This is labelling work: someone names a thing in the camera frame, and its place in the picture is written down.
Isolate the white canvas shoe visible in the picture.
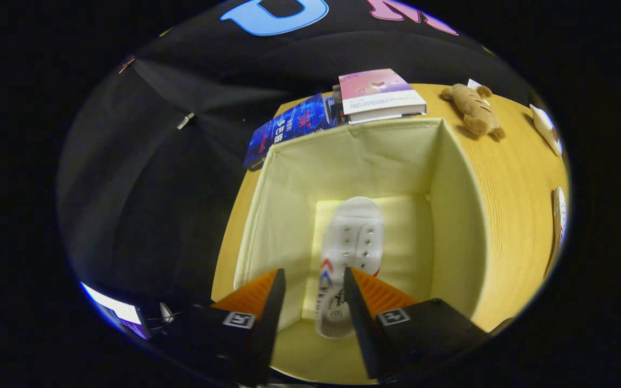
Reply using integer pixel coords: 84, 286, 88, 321
315, 197, 385, 339
545, 187, 568, 278

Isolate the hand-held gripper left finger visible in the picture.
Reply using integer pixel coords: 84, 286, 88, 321
154, 269, 286, 385

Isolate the cream fabric storage box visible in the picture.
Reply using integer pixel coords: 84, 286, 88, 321
233, 117, 488, 384

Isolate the white soft toy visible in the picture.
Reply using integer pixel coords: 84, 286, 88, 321
530, 104, 563, 157

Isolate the pink cover book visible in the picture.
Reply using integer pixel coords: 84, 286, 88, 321
339, 68, 427, 118

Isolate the brown plush toy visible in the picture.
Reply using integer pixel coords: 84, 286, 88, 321
440, 80, 505, 141

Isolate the computer monitor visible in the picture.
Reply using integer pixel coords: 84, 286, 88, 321
80, 282, 152, 340

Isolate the blue cover book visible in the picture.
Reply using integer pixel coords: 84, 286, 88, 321
243, 93, 338, 172

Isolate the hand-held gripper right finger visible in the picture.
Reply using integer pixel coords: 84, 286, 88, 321
343, 267, 489, 380

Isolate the black backdrop cloth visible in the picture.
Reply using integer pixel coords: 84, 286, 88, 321
57, 0, 537, 324

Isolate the grey book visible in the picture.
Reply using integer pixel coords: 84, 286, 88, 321
348, 110, 427, 126

